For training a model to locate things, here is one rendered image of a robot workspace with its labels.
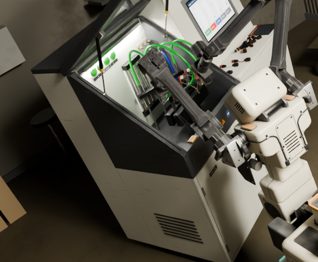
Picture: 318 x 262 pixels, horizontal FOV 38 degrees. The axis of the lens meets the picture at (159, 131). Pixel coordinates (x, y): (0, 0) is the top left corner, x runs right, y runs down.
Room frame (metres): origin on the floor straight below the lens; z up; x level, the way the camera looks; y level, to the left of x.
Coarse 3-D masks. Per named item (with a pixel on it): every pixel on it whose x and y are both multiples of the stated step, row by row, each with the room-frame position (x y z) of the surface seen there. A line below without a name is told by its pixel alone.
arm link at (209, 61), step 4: (200, 52) 2.08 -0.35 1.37; (204, 52) 2.07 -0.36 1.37; (200, 56) 2.10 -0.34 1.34; (204, 56) 2.06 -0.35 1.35; (200, 60) 2.08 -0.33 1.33; (204, 60) 2.05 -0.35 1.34; (208, 60) 2.05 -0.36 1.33; (212, 60) 2.05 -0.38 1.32; (204, 64) 2.06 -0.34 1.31; (208, 64) 2.06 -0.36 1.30
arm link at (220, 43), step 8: (256, 0) 1.91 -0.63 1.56; (264, 0) 1.89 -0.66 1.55; (248, 8) 1.93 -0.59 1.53; (256, 8) 1.91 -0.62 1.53; (240, 16) 1.96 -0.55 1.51; (248, 16) 1.93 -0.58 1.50; (232, 24) 1.98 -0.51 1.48; (240, 24) 1.95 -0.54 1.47; (224, 32) 2.00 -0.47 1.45; (232, 32) 1.97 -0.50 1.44; (216, 40) 2.02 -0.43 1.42; (224, 40) 1.99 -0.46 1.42; (232, 40) 2.01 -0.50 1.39; (216, 48) 2.01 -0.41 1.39; (224, 48) 2.02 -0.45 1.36
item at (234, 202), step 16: (208, 160) 2.04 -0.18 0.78; (208, 176) 2.01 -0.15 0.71; (224, 176) 2.10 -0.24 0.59; (240, 176) 2.19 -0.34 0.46; (256, 176) 2.30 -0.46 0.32; (208, 192) 1.98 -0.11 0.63; (224, 192) 2.06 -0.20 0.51; (240, 192) 2.16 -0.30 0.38; (256, 192) 2.26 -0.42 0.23; (224, 208) 2.03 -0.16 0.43; (240, 208) 2.12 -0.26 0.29; (256, 208) 2.22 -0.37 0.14; (224, 224) 1.99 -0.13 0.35; (240, 224) 2.08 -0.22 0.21; (224, 240) 1.96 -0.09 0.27; (240, 240) 2.04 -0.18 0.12
